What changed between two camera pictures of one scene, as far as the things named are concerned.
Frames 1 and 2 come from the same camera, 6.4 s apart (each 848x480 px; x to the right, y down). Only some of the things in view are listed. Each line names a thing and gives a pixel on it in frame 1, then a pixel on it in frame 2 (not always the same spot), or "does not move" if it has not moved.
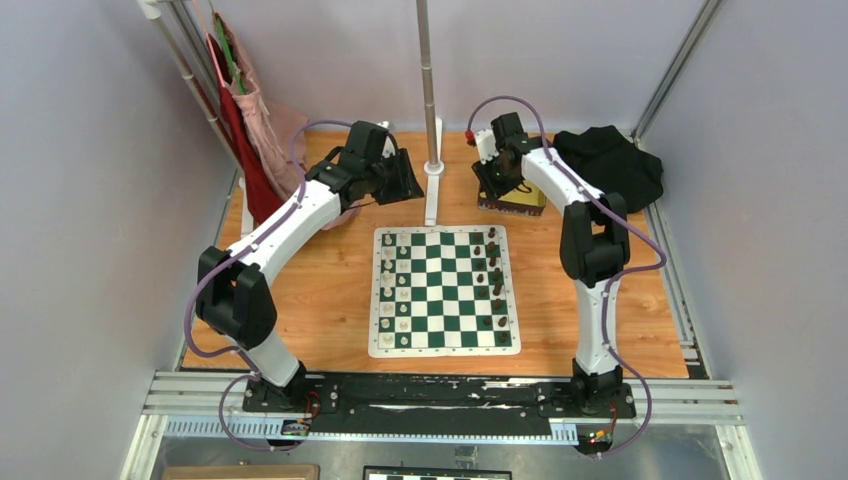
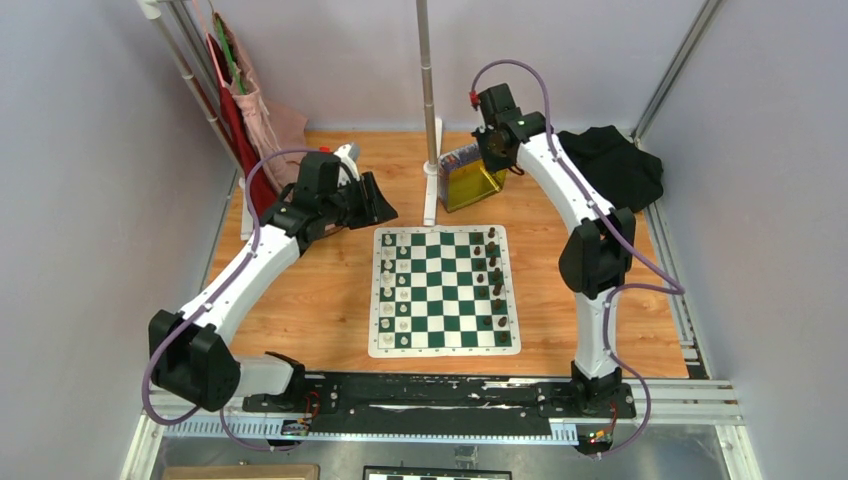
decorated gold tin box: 528,200 → 463,178
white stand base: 434,172 does not move
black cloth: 605,158 does not move
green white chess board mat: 441,291 does not move
